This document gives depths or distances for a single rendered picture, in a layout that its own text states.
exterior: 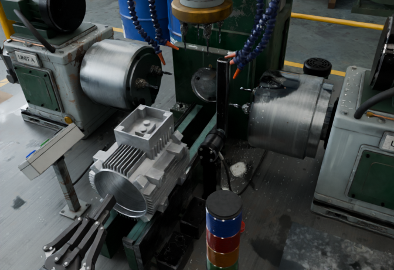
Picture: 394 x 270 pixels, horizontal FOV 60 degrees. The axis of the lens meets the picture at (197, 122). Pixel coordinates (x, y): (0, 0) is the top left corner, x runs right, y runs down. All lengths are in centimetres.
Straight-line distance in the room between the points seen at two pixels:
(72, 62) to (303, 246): 92
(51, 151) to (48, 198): 30
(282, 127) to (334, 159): 16
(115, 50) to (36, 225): 61
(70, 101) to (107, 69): 23
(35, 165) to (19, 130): 65
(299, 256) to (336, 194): 25
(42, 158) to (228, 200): 54
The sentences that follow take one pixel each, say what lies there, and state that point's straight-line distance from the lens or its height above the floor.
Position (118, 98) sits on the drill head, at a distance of 119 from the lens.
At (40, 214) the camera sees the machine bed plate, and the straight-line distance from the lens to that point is 121.
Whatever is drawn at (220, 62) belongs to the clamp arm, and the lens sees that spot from 90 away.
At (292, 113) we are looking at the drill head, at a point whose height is 111.
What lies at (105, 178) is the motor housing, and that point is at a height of 100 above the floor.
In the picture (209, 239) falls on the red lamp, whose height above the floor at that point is 114.
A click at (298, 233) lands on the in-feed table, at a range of 93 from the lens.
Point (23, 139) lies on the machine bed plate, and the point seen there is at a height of 80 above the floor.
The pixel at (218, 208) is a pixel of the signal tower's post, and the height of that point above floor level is 122.
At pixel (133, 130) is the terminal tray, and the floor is 111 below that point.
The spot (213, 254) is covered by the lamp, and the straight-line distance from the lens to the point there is 65.
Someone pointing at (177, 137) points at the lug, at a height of 108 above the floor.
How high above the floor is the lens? 166
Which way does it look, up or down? 37 degrees down
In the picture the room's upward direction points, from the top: 2 degrees counter-clockwise
